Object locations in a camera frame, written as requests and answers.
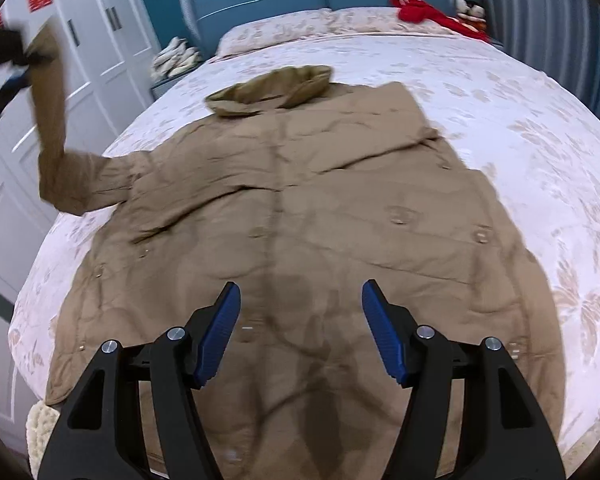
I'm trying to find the tan padded coat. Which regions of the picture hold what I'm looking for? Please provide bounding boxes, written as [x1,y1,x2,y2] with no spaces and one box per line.
[29,25,567,480]

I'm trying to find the grey striped curtain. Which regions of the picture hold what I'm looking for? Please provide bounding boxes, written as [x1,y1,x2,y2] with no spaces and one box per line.
[475,0,600,138]

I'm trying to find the white floral bedspread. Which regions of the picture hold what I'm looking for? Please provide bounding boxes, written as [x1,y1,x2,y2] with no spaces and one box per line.
[7,22,600,461]

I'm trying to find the pile of pale cloths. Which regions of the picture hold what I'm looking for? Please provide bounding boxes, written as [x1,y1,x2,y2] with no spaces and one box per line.
[151,36,204,81]

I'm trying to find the floral pillow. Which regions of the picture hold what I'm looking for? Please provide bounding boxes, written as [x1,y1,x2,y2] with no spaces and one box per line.
[330,7,461,37]
[215,12,342,57]

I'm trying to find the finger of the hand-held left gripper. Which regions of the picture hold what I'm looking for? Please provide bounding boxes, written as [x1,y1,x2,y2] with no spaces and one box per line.
[7,50,56,93]

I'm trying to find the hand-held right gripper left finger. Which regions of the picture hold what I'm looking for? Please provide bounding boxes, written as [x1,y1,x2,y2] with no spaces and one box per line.
[37,281,242,480]

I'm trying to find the white wardrobe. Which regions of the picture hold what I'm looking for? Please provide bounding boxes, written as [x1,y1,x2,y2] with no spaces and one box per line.
[0,0,162,426]

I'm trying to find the cream knitted blanket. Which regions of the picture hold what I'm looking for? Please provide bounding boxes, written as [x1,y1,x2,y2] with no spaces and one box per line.
[26,402,62,480]

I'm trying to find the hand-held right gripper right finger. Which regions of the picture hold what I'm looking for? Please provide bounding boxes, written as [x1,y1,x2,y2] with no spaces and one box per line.
[361,280,566,480]

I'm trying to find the red knitted garment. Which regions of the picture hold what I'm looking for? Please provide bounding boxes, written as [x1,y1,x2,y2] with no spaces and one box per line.
[389,0,492,42]

